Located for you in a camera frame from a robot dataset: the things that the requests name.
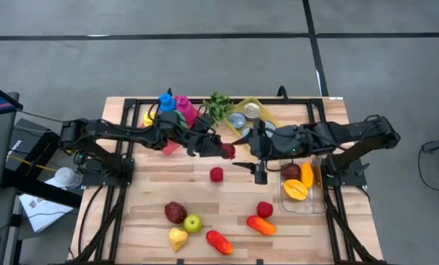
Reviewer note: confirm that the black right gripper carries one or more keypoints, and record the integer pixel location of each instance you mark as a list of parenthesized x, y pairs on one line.
[(263, 143)]

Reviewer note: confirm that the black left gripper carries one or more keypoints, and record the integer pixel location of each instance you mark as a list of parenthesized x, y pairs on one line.
[(199, 140)]

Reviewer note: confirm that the small dark red fruit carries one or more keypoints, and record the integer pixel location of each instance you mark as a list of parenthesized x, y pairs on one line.
[(229, 151)]

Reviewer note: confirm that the red round fruit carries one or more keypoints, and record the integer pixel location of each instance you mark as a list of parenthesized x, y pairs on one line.
[(264, 209), (216, 174)]

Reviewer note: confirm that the green plastic bottle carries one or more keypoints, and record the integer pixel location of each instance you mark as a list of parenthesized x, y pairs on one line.
[(182, 115)]

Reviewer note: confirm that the pink plastic bottle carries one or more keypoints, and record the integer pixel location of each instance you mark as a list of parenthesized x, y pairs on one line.
[(185, 106)]

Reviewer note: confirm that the yellow halved fruit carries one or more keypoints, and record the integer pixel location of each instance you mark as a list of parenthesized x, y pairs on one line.
[(295, 190)]

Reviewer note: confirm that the blue plastic bottle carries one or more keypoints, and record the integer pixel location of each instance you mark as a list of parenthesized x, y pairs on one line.
[(166, 101)]

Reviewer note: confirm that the red orange mango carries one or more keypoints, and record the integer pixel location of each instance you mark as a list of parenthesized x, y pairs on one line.
[(261, 225)]

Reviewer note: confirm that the yellow plastic bottle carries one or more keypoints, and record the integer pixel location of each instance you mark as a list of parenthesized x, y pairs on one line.
[(148, 119)]

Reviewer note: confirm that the green apple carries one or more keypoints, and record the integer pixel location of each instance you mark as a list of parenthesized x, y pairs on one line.
[(193, 223)]

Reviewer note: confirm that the red yellow mango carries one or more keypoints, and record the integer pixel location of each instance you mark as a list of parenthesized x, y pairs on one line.
[(219, 242)]

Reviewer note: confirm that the yellow pear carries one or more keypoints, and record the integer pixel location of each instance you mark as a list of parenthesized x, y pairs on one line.
[(178, 238)]

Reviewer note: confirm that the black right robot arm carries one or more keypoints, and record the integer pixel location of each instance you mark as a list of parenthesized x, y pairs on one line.
[(344, 130)]

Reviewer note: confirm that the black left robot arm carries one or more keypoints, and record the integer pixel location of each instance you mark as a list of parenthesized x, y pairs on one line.
[(123, 130)]

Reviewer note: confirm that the green plant in white pot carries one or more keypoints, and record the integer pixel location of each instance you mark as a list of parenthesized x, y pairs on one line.
[(219, 106)]

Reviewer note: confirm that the yellow translucent plastic bin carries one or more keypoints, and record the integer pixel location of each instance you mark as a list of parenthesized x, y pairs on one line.
[(268, 115)]

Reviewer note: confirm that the pink plastic bin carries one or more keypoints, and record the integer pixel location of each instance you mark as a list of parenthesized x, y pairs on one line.
[(170, 148)]

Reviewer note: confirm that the clear plastic bin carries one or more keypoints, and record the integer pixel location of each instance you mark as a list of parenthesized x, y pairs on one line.
[(303, 206)]

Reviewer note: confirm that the white paper sheet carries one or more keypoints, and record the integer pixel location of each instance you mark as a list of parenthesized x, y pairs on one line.
[(42, 211)]

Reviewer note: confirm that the black metal table frame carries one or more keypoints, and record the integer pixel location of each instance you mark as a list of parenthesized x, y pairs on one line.
[(296, 101)]

